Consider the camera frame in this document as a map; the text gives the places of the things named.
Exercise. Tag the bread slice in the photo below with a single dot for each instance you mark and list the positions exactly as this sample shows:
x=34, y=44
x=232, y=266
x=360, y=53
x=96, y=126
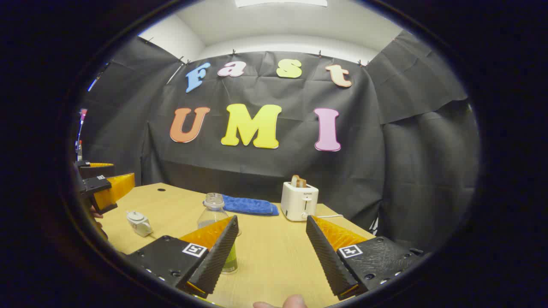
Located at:
x=298, y=181

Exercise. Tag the white toaster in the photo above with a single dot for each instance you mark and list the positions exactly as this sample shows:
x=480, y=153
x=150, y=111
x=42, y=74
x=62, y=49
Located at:
x=297, y=203

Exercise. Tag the black backdrop cloth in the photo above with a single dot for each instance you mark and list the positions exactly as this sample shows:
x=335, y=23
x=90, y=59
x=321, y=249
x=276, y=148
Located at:
x=278, y=171

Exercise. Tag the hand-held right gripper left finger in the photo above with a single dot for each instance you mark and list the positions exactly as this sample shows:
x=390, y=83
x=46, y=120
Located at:
x=220, y=261

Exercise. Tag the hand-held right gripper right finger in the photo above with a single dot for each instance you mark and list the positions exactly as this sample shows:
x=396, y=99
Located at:
x=327, y=261

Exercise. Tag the ceiling light panel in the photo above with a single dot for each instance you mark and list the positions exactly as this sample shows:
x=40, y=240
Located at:
x=280, y=2

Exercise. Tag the white ceramic teacup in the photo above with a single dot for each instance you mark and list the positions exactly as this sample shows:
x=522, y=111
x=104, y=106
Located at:
x=142, y=226

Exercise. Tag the red-capped plastic bottle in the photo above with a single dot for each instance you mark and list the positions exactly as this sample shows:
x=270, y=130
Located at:
x=79, y=152

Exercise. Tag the blue towel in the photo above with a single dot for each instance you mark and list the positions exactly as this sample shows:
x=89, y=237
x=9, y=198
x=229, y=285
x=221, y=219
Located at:
x=252, y=205

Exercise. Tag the computer monitor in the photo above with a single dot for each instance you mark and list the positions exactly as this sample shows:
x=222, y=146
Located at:
x=83, y=113

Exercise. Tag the clear green-label water bottle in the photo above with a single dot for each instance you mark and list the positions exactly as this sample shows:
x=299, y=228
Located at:
x=212, y=209

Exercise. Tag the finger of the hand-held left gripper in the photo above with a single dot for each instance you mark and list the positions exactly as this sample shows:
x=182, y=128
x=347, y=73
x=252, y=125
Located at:
x=96, y=170
x=98, y=188

